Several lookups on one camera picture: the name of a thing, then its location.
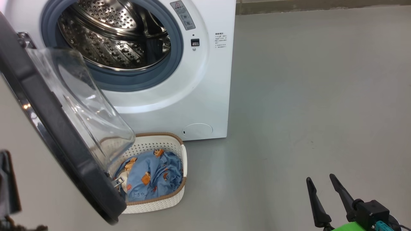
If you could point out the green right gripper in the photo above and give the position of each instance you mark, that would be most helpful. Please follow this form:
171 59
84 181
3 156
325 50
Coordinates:
351 227

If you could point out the blue cartoon print garment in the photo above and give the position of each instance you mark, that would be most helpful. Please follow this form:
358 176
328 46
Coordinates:
154 179

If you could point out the dark round washer door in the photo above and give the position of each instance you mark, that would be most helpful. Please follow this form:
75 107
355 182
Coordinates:
48 112

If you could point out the white Hisense washing machine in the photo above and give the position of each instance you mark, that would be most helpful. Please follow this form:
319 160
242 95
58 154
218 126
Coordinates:
199 80

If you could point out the black door latch socket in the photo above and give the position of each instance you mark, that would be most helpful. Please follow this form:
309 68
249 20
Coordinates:
195 42

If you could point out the grey rubber door gasket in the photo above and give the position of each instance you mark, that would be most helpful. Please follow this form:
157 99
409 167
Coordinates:
154 77

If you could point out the steel washing machine drum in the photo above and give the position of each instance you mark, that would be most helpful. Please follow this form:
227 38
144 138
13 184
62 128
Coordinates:
112 32

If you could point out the round drain filter cover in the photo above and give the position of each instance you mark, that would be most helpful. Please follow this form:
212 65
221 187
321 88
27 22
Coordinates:
197 131

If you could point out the cream perforated laundry basket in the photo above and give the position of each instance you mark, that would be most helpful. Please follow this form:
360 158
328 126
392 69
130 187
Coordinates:
154 141

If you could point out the small printed text label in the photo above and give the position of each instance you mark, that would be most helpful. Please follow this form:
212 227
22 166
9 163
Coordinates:
221 40

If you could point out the grey warning sticker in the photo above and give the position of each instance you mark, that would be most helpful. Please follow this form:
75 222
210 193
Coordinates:
183 14

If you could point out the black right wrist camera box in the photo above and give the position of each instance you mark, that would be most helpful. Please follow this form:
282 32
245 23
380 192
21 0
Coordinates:
372 211

